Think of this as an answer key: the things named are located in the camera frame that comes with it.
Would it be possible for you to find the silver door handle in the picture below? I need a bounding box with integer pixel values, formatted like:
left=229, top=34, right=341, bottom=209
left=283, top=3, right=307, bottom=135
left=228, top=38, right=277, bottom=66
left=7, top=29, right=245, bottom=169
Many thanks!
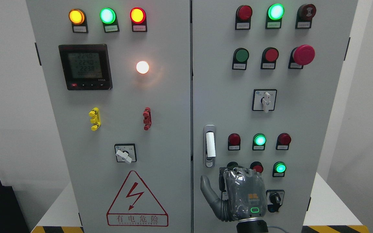
left=203, top=125, right=216, bottom=168

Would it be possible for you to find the grey left cabinet door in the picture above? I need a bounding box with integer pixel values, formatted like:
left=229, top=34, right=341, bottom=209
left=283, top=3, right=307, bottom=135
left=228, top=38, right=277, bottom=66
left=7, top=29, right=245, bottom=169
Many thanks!
left=26, top=0, right=191, bottom=233

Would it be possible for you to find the grey cabinet door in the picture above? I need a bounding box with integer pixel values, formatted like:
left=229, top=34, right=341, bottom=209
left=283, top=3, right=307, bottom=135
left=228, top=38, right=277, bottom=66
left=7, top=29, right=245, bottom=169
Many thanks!
left=26, top=0, right=191, bottom=233
left=192, top=0, right=358, bottom=233

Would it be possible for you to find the grey right cabinet door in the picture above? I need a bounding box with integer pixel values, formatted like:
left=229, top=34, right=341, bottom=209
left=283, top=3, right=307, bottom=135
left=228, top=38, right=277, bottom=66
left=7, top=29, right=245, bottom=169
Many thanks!
left=192, top=0, right=358, bottom=233

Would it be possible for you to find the red terminal connector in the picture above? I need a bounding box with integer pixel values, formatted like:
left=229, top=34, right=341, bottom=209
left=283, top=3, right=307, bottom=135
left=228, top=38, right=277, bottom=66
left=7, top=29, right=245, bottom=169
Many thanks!
left=143, top=107, right=152, bottom=131

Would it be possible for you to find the red indicator light middle left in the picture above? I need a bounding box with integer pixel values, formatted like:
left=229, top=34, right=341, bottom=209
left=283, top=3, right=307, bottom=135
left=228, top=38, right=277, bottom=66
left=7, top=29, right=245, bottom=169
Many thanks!
left=228, top=133, right=241, bottom=151

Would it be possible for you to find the white lit indicator light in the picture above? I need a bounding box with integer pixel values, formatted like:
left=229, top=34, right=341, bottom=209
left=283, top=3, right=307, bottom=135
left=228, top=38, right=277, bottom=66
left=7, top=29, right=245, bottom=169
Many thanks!
left=136, top=61, right=150, bottom=74

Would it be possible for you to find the green indicator light middle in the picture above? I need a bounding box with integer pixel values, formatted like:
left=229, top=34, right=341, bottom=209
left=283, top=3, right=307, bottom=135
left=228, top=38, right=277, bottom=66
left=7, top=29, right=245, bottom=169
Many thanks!
left=253, top=133, right=266, bottom=151

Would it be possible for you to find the green indicator light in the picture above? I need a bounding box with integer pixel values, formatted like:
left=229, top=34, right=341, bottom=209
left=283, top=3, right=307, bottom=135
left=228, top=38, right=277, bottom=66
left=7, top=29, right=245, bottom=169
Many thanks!
left=253, top=133, right=266, bottom=151
left=99, top=7, right=120, bottom=33
left=265, top=3, right=285, bottom=29

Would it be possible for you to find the green push button upper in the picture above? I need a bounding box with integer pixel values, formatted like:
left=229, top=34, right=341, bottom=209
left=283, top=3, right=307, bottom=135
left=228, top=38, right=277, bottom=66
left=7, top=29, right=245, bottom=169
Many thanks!
left=232, top=48, right=250, bottom=70

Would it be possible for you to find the red push button lower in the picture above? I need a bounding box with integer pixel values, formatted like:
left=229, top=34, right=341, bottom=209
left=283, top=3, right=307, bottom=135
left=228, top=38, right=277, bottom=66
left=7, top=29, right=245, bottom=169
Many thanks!
left=250, top=161, right=264, bottom=173

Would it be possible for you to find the red push button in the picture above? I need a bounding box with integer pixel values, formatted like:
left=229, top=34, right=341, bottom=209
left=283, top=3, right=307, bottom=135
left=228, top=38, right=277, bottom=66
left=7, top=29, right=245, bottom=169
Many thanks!
left=250, top=161, right=264, bottom=173
left=260, top=47, right=279, bottom=70

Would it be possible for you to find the yellow terminal connector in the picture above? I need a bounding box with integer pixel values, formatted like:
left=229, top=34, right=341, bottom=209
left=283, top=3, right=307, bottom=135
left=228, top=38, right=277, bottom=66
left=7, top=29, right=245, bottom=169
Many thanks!
left=89, top=107, right=101, bottom=131

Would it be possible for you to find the red indicator light middle right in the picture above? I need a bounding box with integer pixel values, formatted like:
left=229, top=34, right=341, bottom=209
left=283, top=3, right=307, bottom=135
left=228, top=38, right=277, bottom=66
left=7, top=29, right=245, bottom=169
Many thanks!
left=276, top=133, right=292, bottom=150

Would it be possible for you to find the red electric hazard warning sticker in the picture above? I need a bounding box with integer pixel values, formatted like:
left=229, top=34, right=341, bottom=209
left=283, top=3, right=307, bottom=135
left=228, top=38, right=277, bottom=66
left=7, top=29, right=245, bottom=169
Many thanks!
left=106, top=171, right=169, bottom=227

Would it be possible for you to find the red push button upper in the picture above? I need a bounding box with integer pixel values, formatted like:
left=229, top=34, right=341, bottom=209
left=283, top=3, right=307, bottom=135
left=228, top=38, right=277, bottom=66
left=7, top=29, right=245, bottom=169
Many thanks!
left=260, top=47, right=279, bottom=70

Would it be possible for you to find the green lit push button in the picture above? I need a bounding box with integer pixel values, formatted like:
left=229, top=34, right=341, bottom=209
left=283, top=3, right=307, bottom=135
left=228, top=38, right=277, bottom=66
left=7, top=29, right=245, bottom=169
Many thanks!
left=272, top=161, right=286, bottom=177

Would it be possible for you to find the black digital power meter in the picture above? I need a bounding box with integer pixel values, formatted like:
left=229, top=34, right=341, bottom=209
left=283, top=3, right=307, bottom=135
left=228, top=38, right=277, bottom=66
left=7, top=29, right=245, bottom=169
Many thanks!
left=58, top=44, right=113, bottom=91

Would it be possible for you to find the red lit indicator light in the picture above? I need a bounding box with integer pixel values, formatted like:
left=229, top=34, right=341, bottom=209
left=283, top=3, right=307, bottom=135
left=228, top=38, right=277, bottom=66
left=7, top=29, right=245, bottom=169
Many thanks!
left=130, top=7, right=147, bottom=32

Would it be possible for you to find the red indicator light top right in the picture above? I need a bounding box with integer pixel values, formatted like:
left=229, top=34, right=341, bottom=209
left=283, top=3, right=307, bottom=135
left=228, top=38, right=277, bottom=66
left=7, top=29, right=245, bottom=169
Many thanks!
left=234, top=5, right=253, bottom=30

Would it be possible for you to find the green indicator light top left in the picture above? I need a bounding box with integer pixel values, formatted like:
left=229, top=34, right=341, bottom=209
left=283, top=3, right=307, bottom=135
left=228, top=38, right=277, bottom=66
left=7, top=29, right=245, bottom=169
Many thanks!
left=99, top=7, right=120, bottom=33

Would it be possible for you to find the red emergency stop button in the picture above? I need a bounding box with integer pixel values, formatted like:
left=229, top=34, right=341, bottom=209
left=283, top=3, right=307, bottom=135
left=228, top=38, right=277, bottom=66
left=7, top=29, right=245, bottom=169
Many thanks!
left=288, top=44, right=315, bottom=70

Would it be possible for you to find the green indicator light top right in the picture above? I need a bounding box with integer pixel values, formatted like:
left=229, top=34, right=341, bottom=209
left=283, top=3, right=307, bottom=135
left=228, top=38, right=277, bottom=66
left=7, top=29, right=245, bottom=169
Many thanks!
left=265, top=3, right=285, bottom=29

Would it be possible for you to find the yellow indicator light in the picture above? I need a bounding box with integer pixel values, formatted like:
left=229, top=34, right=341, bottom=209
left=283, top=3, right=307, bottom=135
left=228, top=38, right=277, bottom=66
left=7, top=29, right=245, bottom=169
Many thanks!
left=69, top=8, right=88, bottom=33

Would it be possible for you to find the dark red buzzer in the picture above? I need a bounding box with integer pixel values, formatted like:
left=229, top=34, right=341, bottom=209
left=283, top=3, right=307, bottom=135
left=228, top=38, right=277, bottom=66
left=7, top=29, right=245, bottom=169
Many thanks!
left=295, top=4, right=317, bottom=29

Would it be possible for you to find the black box with antenna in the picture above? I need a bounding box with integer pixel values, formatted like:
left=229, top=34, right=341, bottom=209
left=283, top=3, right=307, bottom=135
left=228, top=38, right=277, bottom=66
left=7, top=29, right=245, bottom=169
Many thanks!
left=0, top=181, right=30, bottom=233

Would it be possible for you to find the left white selector switch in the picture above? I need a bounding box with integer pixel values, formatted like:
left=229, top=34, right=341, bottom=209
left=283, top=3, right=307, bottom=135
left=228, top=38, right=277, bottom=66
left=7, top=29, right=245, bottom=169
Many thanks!
left=114, top=143, right=137, bottom=164

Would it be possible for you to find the white selector switch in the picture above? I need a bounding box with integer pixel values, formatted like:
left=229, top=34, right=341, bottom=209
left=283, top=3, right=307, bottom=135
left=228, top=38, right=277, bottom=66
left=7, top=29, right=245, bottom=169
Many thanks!
left=114, top=143, right=137, bottom=164
left=221, top=190, right=229, bottom=204
left=252, top=89, right=277, bottom=113

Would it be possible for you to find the upper right white selector switch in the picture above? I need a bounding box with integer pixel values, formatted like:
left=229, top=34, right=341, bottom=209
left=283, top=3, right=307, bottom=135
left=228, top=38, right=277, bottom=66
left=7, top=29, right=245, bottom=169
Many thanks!
left=252, top=89, right=277, bottom=113

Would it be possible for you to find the lower white selector switch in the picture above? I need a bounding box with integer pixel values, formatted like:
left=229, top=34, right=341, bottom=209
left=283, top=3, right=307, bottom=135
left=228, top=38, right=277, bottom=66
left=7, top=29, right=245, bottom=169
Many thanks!
left=221, top=190, right=229, bottom=204

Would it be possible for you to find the black knob selector switch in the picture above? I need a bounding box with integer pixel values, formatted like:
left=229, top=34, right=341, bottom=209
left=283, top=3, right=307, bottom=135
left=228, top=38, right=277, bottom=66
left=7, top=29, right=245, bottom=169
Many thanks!
left=266, top=189, right=285, bottom=213

